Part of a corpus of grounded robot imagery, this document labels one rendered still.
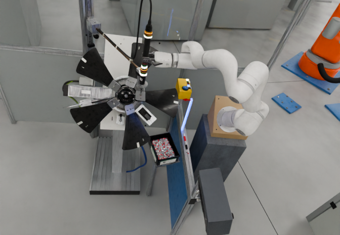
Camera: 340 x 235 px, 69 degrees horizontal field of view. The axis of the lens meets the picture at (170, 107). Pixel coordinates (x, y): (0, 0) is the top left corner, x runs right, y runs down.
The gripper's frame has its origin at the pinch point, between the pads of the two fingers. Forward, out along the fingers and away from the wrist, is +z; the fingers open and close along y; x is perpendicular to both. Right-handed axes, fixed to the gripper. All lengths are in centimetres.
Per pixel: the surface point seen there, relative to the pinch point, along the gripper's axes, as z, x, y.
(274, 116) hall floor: -204, -148, 106
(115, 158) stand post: 14, -117, 8
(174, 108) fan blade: -22.8, -33.7, -6.5
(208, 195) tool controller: -31, -25, -71
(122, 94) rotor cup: 11.9, -25.6, -4.6
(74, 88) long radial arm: 44, -36, 9
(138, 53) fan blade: 2.9, -9.6, 18.0
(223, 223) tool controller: -36, -27, -83
